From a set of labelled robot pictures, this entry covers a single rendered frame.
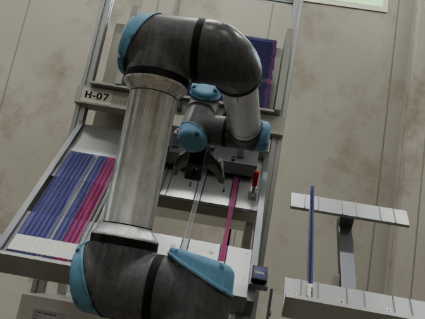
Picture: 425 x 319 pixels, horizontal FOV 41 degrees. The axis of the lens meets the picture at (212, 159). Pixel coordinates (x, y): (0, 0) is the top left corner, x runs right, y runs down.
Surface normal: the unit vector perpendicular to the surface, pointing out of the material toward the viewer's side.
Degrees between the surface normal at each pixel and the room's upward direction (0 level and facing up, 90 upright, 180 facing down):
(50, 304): 90
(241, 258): 47
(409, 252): 90
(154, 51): 92
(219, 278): 87
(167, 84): 137
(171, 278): 68
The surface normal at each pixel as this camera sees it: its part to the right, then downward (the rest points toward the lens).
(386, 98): -0.04, -0.23
